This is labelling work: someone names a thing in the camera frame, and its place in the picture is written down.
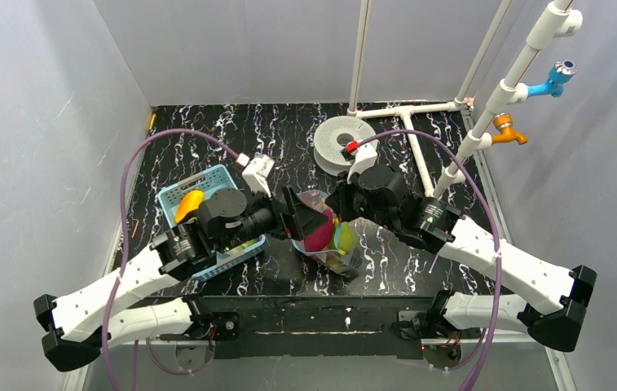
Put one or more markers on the orange yellow toy mango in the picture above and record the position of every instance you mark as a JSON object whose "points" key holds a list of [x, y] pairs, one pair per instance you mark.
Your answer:
{"points": [[187, 208]]}

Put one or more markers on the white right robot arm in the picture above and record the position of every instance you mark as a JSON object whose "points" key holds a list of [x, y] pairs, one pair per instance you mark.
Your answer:
{"points": [[547, 302]]}

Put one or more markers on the green toy pear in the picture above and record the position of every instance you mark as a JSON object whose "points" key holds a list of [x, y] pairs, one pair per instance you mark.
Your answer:
{"points": [[345, 238]]}

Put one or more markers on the white perforated filament spool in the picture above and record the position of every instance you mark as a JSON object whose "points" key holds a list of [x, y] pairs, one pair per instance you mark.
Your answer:
{"points": [[332, 136]]}

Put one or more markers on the blue plastic tap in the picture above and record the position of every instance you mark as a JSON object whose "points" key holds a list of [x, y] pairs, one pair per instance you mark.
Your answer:
{"points": [[558, 76]]}

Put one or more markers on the green white toy cabbage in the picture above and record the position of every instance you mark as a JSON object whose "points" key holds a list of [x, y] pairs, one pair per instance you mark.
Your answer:
{"points": [[245, 246]]}

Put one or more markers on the white PVC pipe frame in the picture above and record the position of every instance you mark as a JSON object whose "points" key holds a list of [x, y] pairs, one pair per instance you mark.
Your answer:
{"points": [[558, 19]]}

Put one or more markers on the reddish toy sweet potato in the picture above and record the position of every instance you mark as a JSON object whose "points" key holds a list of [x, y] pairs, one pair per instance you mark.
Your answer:
{"points": [[318, 240]]}

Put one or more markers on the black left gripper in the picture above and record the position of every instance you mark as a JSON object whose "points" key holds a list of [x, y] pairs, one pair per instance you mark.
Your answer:
{"points": [[288, 214]]}

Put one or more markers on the light blue plastic basket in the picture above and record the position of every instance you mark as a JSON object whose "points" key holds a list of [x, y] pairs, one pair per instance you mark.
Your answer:
{"points": [[209, 181]]}

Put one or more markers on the orange plastic tap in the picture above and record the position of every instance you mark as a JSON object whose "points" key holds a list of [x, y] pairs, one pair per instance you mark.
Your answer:
{"points": [[506, 133]]}

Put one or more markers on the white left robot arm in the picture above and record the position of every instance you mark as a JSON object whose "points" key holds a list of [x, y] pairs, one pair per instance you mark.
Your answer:
{"points": [[82, 325]]}

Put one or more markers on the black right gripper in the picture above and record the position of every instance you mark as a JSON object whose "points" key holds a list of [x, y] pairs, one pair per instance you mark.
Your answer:
{"points": [[349, 197]]}

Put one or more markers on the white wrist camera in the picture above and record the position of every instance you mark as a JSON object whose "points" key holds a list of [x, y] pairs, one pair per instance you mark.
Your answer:
{"points": [[256, 171], [362, 157]]}

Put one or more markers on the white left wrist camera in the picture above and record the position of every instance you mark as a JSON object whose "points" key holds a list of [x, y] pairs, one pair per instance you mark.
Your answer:
{"points": [[256, 171]]}

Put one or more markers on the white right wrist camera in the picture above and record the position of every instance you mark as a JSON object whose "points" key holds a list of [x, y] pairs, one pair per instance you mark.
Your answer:
{"points": [[362, 157]]}

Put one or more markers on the clear zip top bag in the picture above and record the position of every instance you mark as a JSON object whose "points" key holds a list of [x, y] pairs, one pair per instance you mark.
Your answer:
{"points": [[345, 265]]}

